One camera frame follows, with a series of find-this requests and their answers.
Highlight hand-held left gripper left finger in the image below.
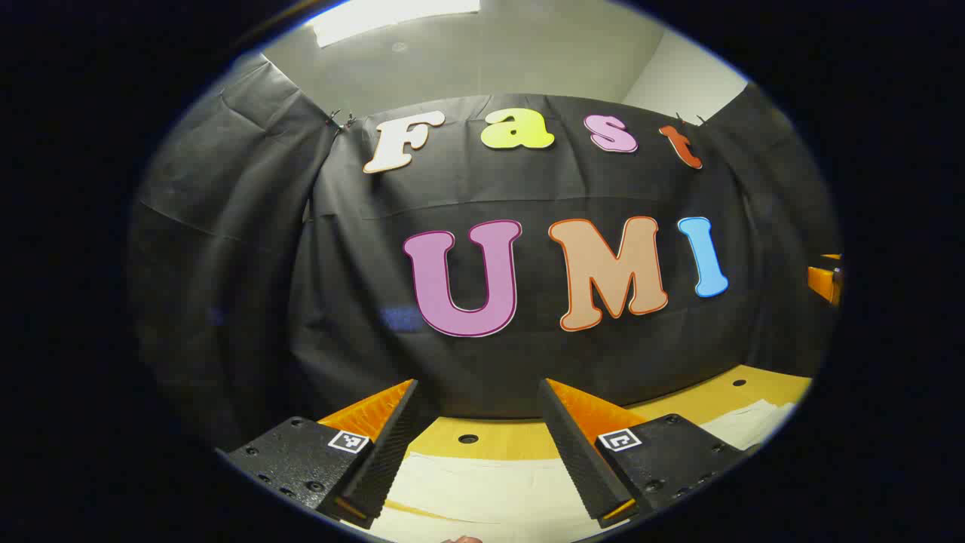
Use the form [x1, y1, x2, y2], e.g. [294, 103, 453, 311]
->
[215, 379, 421, 530]

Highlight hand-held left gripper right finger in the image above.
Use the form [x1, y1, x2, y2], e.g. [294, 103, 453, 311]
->
[538, 379, 749, 529]

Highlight cream white jeans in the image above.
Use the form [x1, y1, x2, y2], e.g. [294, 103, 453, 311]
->
[343, 398, 798, 543]

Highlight black backdrop cloth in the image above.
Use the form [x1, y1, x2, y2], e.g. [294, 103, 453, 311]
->
[127, 57, 841, 453]

